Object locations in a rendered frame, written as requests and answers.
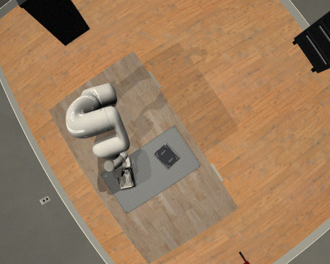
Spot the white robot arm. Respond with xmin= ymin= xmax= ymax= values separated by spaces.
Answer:
xmin=65 ymin=84 xmax=130 ymax=178

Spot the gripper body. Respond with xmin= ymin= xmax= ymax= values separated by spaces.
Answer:
xmin=122 ymin=156 xmax=132 ymax=169

